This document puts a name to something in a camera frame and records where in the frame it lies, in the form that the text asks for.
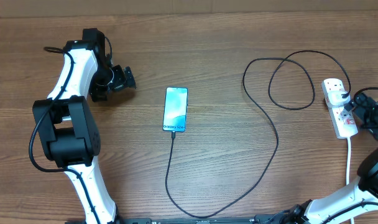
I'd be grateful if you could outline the blue Galaxy smartphone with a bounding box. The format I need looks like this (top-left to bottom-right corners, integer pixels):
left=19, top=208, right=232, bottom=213
left=162, top=87, right=188, bottom=132

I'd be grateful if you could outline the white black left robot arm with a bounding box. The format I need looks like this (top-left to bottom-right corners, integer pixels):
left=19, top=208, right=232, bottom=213
left=29, top=28, right=136, bottom=223

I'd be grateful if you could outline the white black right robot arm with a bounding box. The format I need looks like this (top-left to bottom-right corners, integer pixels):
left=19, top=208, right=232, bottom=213
left=280, top=92, right=378, bottom=223

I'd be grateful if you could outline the white charger adapter plug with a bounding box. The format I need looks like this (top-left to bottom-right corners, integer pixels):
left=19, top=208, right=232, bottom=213
left=325, top=90, right=351, bottom=108

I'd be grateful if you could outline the white power strip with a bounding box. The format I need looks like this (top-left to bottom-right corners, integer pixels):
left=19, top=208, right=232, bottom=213
left=321, top=78, right=358, bottom=139

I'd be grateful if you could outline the white power strip cord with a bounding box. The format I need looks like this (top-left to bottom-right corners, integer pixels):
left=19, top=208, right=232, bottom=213
left=345, top=137, right=355, bottom=224

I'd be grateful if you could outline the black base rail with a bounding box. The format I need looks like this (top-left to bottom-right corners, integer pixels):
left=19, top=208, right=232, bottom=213
left=64, top=213, right=302, bottom=224

